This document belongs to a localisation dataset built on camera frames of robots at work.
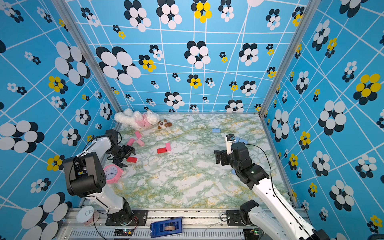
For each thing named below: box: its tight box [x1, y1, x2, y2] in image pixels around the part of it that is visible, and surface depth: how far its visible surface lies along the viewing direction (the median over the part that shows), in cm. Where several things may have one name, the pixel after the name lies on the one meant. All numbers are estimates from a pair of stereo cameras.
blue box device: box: [150, 217, 183, 238], surface depth 68 cm
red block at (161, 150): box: [157, 147, 167, 154], surface depth 99 cm
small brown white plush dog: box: [157, 119, 173, 130], surface depth 111 cm
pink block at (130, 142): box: [126, 138, 135, 147], surface depth 104 cm
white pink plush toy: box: [114, 108, 160, 130], surface depth 106 cm
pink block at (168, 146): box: [165, 142, 172, 152], surface depth 104 cm
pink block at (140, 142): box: [136, 138, 145, 147], surface depth 104 cm
